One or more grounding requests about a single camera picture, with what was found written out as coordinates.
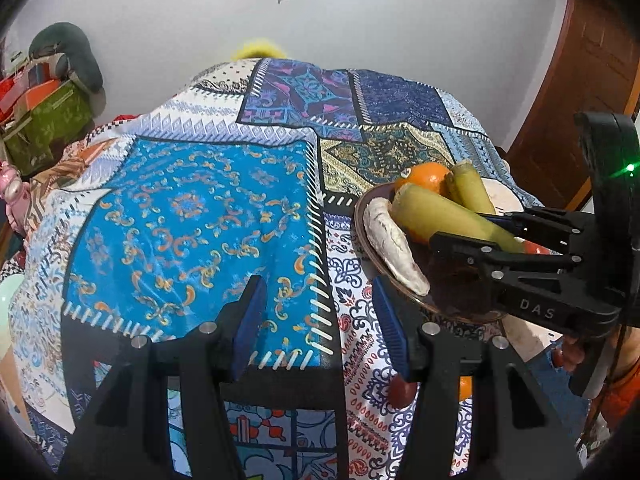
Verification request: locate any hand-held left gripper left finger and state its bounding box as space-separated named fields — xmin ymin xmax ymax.
xmin=57 ymin=274 xmax=269 ymax=480

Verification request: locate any orange striped bedsheet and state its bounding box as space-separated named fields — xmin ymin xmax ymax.
xmin=27 ymin=114 xmax=133 ymax=198

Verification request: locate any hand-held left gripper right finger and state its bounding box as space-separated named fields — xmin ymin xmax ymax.
xmin=372 ymin=275 xmax=584 ymax=480

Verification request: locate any green patterned box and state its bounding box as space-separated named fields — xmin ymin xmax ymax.
xmin=2 ymin=80 xmax=96 ymax=177

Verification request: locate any pile of red orange boxes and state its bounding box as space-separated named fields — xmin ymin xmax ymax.
xmin=0 ymin=52 xmax=63 ymax=126

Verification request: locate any dark purple round plate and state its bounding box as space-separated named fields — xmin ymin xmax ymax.
xmin=353 ymin=182 xmax=512 ymax=325

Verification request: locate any pale green round object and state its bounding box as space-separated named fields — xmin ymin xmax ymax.
xmin=0 ymin=274 xmax=27 ymax=357

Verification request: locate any pink plush toy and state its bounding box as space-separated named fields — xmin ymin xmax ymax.
xmin=0 ymin=161 xmax=32 ymax=235

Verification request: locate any person's right hand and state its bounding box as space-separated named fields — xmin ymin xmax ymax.
xmin=552 ymin=334 xmax=589 ymax=374

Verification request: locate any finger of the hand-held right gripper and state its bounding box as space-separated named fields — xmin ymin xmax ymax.
xmin=429 ymin=231 xmax=585 ymax=277
xmin=481 ymin=208 xmax=596 ymax=251

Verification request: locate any grey plush toy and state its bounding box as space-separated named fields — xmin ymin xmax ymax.
xmin=28 ymin=22 xmax=105 ymax=94

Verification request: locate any peeled pomelo segment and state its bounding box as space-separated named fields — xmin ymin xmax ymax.
xmin=362 ymin=197 xmax=431 ymax=297

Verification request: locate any blue patchwork printed blanket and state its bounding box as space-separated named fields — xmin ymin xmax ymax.
xmin=10 ymin=57 xmax=591 ymax=480

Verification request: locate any brown wooden door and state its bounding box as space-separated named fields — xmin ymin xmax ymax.
xmin=505 ymin=0 xmax=640 ymax=212

